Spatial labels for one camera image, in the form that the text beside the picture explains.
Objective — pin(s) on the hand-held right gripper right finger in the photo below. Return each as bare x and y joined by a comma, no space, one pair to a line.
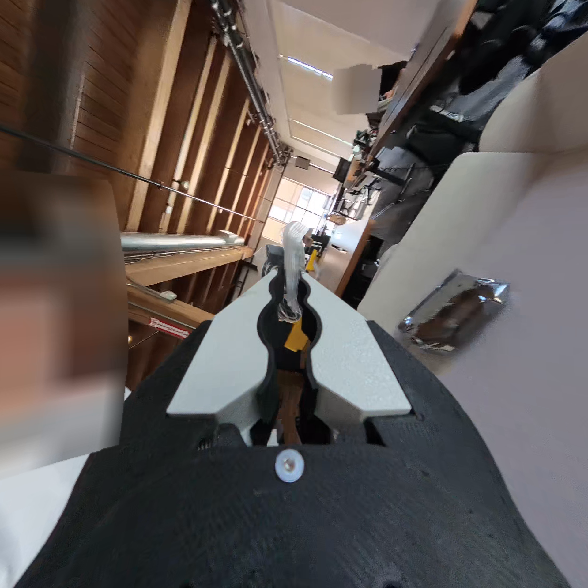
358,367

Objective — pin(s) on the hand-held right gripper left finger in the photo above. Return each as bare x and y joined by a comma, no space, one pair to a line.
220,367

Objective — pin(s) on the clear zip bag red strip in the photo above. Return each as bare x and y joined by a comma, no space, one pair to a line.
293,262

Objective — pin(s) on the yellow object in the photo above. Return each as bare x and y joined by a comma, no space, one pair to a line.
296,337

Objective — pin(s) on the person's white t-shirt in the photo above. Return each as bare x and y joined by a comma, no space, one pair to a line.
27,528

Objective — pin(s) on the metal ceiling pipes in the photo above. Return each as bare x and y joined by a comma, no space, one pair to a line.
248,69

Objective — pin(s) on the metal air duct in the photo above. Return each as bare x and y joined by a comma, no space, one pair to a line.
174,241

